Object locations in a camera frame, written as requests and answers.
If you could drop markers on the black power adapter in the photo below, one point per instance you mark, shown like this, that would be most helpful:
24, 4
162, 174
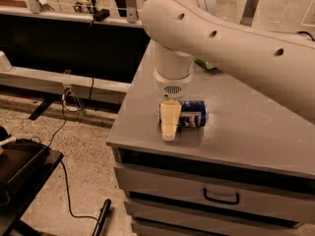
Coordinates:
101, 15

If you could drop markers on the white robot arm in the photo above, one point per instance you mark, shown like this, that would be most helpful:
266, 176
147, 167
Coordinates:
278, 65

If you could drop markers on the blue pepsi can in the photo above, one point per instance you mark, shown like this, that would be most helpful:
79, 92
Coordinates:
193, 114

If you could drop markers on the black drawer handle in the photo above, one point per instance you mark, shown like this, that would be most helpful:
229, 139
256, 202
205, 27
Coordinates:
229, 200

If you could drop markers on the black tray table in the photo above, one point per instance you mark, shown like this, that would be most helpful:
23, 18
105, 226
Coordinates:
25, 166

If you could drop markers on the black bar on floor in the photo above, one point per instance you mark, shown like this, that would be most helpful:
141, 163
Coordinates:
104, 211

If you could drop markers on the white rounded object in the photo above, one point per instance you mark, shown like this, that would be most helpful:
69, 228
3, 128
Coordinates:
5, 64

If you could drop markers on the green chip bag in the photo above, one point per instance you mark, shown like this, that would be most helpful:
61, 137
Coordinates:
205, 64

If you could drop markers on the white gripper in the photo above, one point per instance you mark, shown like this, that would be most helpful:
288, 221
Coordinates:
172, 87

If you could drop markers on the grey drawer cabinet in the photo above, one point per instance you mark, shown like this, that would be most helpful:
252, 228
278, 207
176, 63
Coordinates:
250, 145

